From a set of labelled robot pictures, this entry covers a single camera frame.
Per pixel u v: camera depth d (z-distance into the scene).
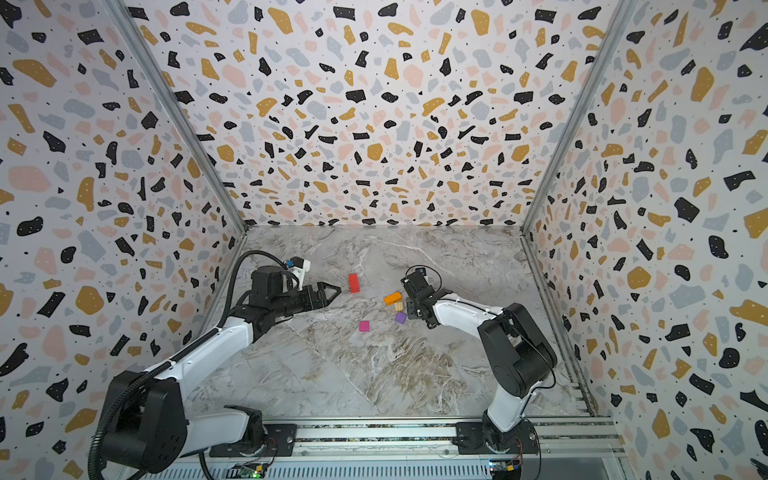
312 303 0.75
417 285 0.75
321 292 0.75
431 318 0.68
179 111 0.86
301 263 0.79
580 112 0.89
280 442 0.73
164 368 0.44
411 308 0.86
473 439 0.73
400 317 0.97
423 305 0.69
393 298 1.01
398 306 0.97
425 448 0.73
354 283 1.04
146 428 0.40
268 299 0.66
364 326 0.95
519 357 0.47
